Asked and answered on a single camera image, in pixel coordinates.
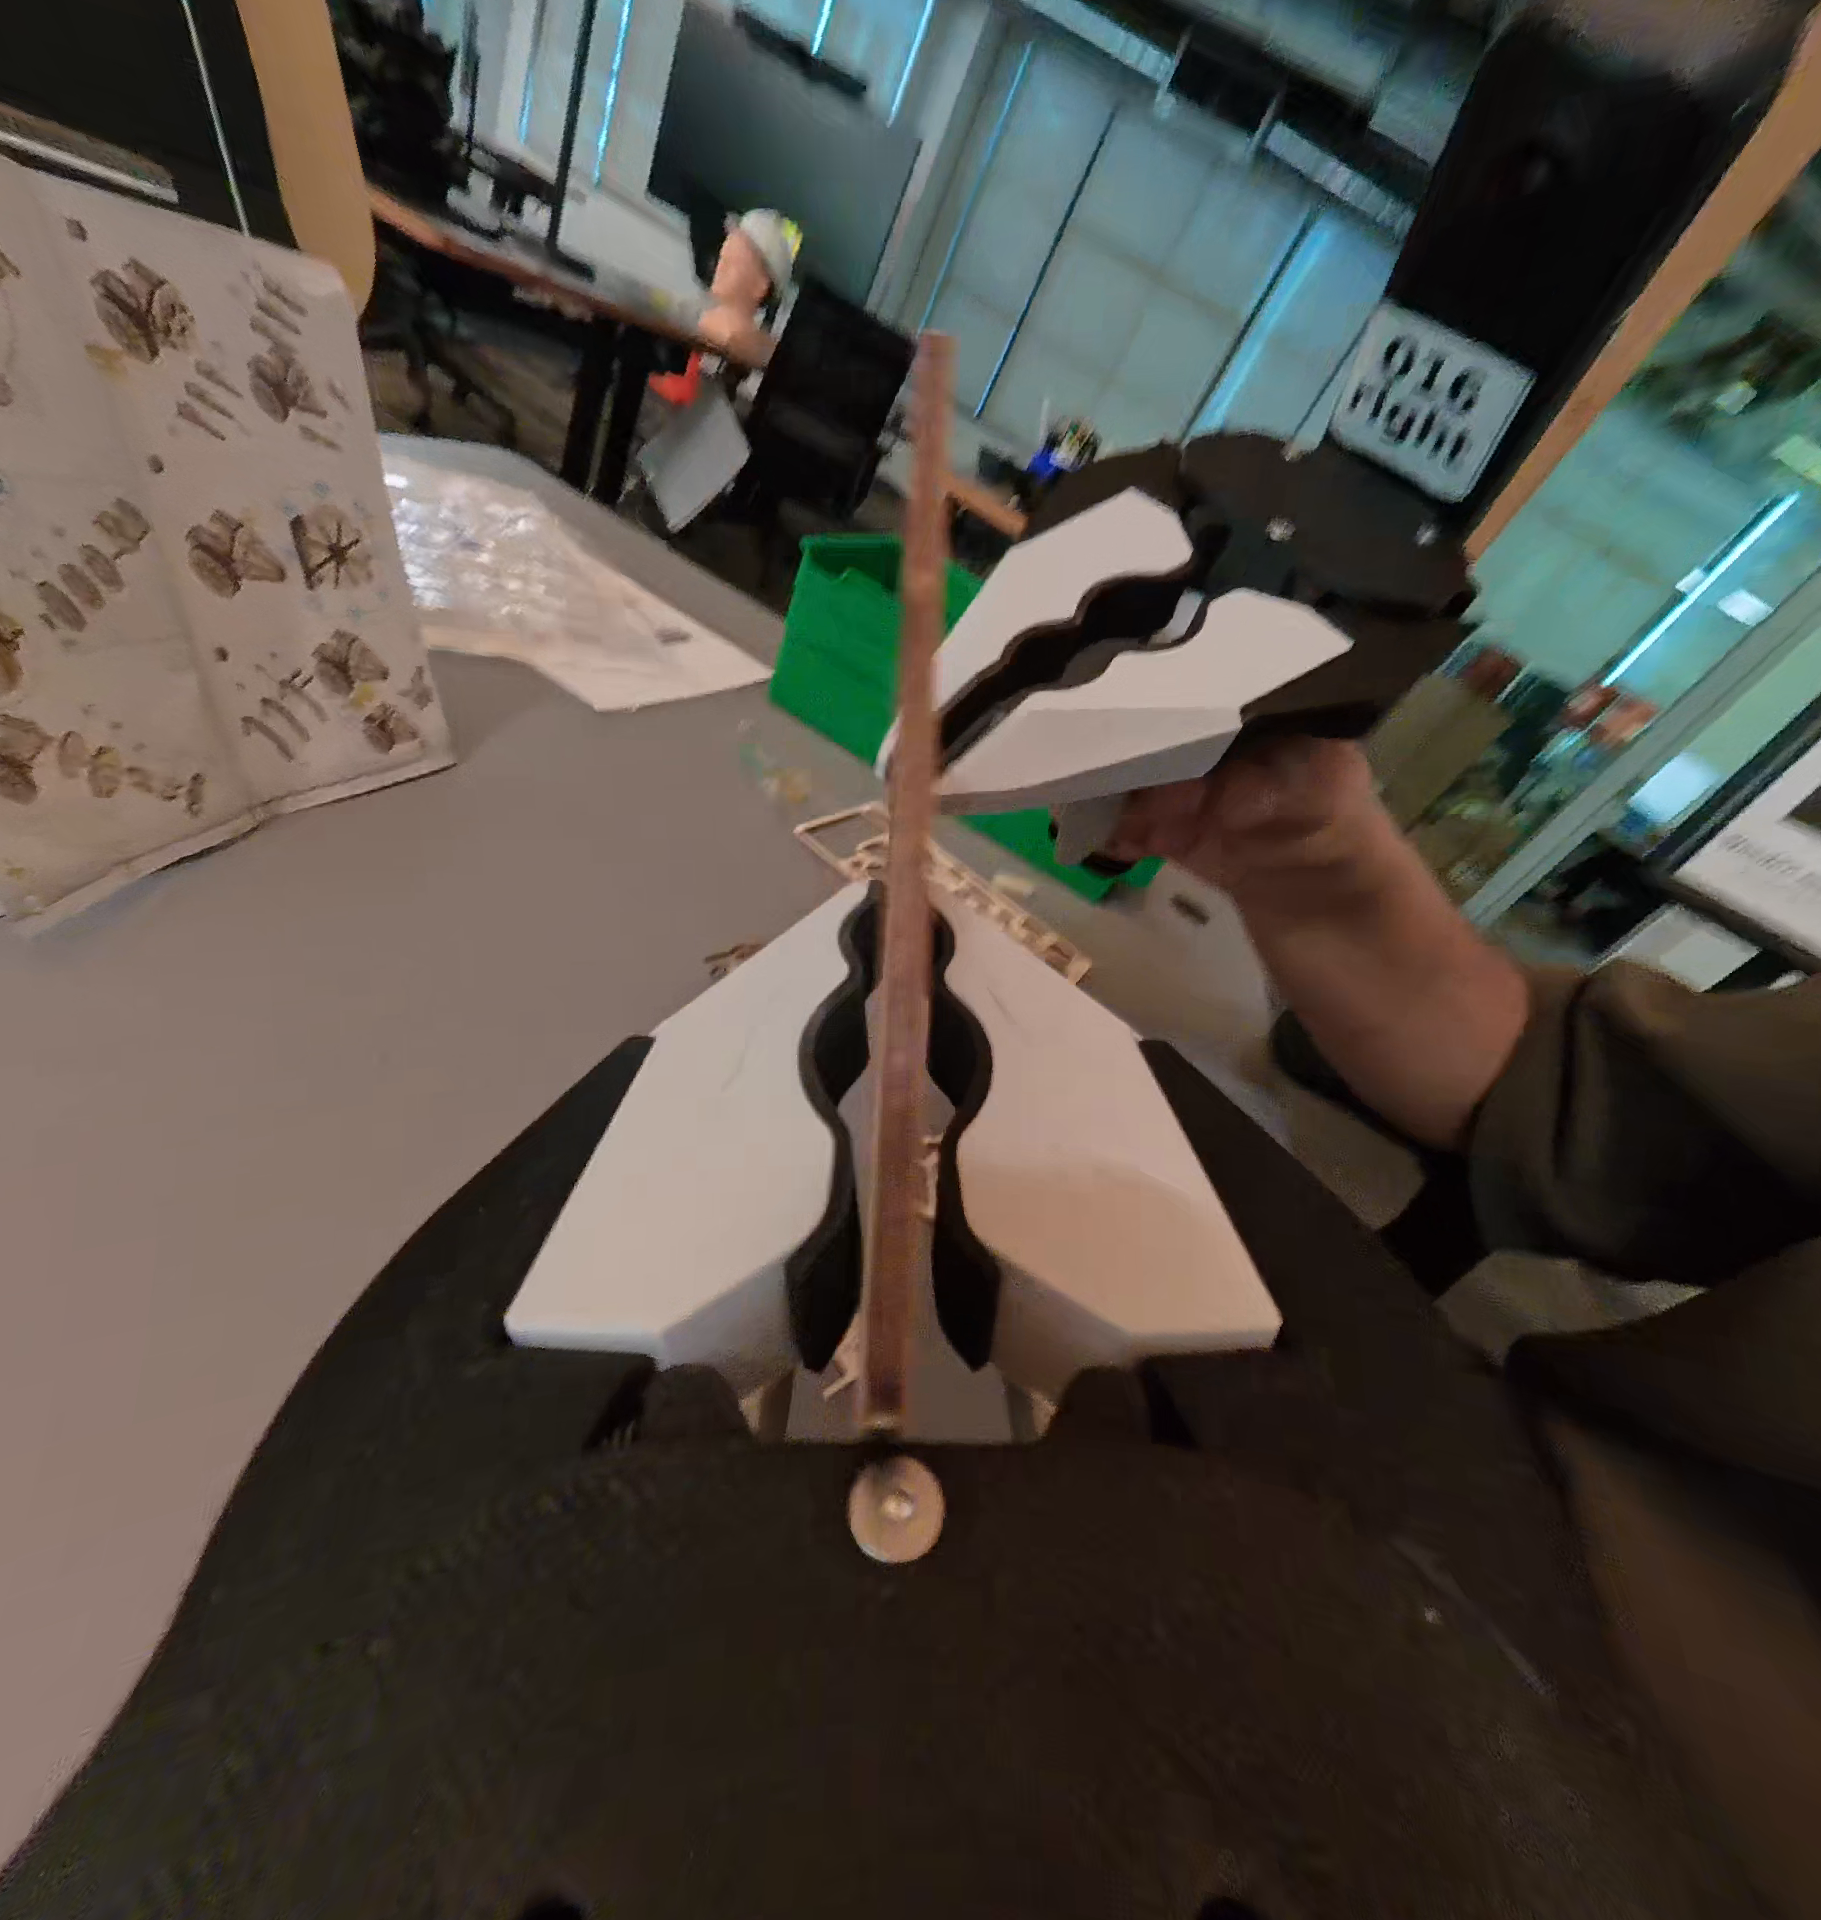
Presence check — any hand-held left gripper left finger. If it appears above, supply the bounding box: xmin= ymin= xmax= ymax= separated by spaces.
xmin=506 ymin=883 xmax=873 ymax=1443

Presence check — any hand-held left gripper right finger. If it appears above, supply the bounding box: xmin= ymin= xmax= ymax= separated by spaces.
xmin=929 ymin=916 xmax=1288 ymax=1443

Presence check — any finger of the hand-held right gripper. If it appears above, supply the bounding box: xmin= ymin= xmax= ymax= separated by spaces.
xmin=876 ymin=487 xmax=1200 ymax=782
xmin=935 ymin=587 xmax=1356 ymax=819

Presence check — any wooden sheet with wheel parts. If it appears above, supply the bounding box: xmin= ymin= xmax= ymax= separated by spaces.
xmin=853 ymin=330 xmax=962 ymax=1431

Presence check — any grey desk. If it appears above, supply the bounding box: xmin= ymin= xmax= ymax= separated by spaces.
xmin=0 ymin=436 xmax=1453 ymax=1907

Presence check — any person's right hand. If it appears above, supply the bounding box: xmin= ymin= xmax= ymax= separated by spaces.
xmin=1112 ymin=735 xmax=1530 ymax=1155

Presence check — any green plastic bin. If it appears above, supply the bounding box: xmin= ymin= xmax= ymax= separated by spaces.
xmin=768 ymin=534 xmax=1168 ymax=902

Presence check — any black office chair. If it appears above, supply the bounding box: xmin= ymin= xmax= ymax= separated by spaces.
xmin=727 ymin=277 xmax=920 ymax=569

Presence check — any clear bag with rubber bands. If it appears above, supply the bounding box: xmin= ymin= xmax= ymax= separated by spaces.
xmin=737 ymin=718 xmax=815 ymax=808

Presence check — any grey flat board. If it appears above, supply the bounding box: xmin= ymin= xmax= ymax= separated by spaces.
xmin=638 ymin=395 xmax=755 ymax=539

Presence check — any mannequin head with white helmet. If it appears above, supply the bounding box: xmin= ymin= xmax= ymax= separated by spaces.
xmin=692 ymin=206 xmax=809 ymax=359

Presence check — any wooden beam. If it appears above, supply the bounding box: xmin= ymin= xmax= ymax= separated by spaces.
xmin=1462 ymin=0 xmax=1821 ymax=560

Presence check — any plastic-wrapped paper sheet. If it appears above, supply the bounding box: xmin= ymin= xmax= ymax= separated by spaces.
xmin=379 ymin=434 xmax=780 ymax=718

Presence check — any black monitor screen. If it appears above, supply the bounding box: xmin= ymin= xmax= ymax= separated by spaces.
xmin=647 ymin=0 xmax=928 ymax=304

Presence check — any framed marker sign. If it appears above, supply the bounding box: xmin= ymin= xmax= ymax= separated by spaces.
xmin=1671 ymin=733 xmax=1821 ymax=964

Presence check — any wooden office table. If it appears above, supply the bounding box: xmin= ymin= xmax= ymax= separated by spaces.
xmin=365 ymin=185 xmax=720 ymax=500

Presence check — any person's torso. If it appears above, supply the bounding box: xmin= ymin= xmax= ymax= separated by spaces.
xmin=1510 ymin=1245 xmax=1821 ymax=1920

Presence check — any tan wooden panel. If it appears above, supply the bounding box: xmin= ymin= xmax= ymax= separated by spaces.
xmin=234 ymin=0 xmax=381 ymax=320

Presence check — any printed instruction booklet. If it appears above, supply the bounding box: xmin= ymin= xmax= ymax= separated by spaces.
xmin=0 ymin=133 xmax=459 ymax=934

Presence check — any black panel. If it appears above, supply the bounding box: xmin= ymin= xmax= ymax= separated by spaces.
xmin=0 ymin=0 xmax=297 ymax=245

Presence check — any empty wooden sheet frame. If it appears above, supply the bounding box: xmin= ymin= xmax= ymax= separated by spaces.
xmin=795 ymin=808 xmax=1097 ymax=989

